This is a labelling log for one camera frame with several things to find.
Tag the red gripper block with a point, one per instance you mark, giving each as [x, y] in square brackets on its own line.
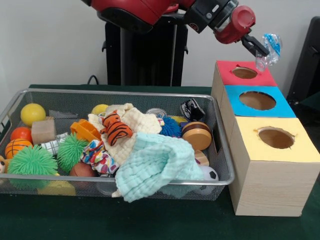
[237, 24]

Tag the clear plastic wrapper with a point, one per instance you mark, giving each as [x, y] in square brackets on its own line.
[269, 50]

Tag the cream yellow waffle cloth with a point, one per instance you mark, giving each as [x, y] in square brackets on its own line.
[142, 122]

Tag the mint green waffle cloth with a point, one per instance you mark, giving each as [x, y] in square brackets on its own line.
[155, 165]

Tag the orange striped tiger plush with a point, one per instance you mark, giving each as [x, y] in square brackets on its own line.
[116, 128]

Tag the green spiky rubber ball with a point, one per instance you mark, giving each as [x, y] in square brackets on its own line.
[32, 160]

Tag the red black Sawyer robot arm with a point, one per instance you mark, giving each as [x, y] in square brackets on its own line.
[160, 10]

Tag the wooden box with three holes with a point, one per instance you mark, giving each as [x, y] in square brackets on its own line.
[270, 185]

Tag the shallow clear mesh bin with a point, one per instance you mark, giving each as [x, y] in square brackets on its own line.
[30, 187]

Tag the black upright panel stand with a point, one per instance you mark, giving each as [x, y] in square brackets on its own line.
[307, 65]

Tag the black white striped toy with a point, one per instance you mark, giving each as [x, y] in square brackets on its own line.
[192, 110]

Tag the brown wooden yo-yo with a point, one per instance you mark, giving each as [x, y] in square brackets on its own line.
[196, 139]

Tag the blue spiky ball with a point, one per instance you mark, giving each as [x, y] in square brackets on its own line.
[171, 127]

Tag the orange plastic toy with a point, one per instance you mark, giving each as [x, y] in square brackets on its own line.
[86, 131]

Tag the multicoloured patterned fabric ball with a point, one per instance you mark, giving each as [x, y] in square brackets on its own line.
[98, 158]

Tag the dark green table cloth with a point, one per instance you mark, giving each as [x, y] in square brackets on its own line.
[150, 220]

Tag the small green spiky ball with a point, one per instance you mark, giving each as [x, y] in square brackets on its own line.
[72, 152]

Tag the light wooden cube block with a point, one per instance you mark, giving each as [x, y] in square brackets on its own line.
[43, 131]

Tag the large yellow ball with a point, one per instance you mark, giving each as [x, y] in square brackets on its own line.
[32, 114]

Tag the orange mini basketball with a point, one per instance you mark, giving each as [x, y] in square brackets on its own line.
[16, 148]

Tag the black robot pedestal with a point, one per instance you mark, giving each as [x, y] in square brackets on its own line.
[145, 60]

